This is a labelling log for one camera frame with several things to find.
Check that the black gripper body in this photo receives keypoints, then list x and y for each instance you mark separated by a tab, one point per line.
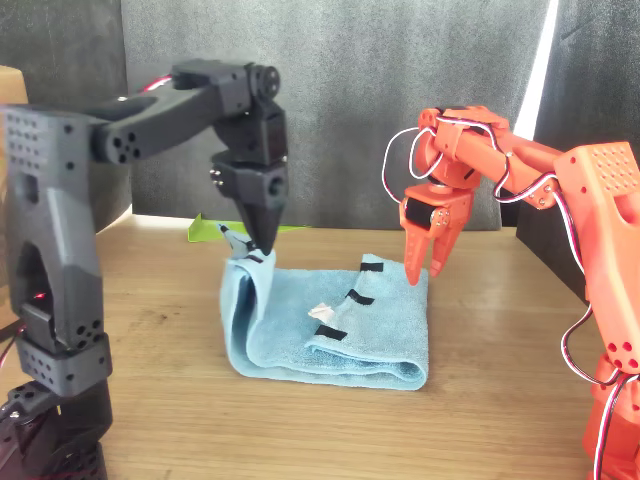
262	187

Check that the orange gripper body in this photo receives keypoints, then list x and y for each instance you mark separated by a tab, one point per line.
450	207

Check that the light blue towel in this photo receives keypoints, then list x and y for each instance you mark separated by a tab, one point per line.
370	330

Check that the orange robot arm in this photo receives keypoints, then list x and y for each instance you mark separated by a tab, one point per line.
600	210

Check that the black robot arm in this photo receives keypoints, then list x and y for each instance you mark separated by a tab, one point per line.
55	225

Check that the lime green plastic sheet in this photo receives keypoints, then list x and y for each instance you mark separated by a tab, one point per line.
210	234

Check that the dark grey foam panel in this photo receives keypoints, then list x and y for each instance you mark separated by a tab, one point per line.
60	40
350	75
600	75

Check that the brown cardboard box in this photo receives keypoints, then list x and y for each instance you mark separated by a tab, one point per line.
10	85

